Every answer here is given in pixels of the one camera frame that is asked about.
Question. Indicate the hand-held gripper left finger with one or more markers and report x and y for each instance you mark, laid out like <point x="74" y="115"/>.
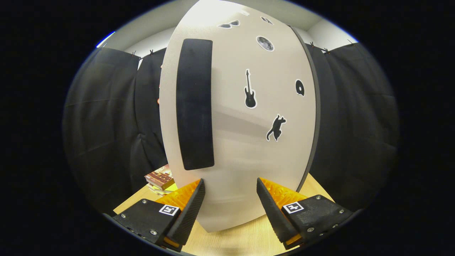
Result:
<point x="190" y="209"/>

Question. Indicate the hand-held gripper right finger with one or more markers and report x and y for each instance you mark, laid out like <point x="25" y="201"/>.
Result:
<point x="272" y="209"/>

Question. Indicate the yellow book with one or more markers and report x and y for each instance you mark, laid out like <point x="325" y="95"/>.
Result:
<point x="170" y="188"/>

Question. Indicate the brown book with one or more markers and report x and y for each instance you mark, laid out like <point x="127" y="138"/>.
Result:
<point x="160" y="177"/>

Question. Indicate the black backdrop cloth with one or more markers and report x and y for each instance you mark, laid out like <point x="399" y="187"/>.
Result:
<point x="355" y="124"/>

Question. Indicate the row of black clips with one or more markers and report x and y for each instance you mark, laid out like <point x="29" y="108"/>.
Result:
<point x="152" y="52"/>

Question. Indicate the narrow ceiling light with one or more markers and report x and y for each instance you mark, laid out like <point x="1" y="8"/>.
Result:
<point x="106" y="39"/>

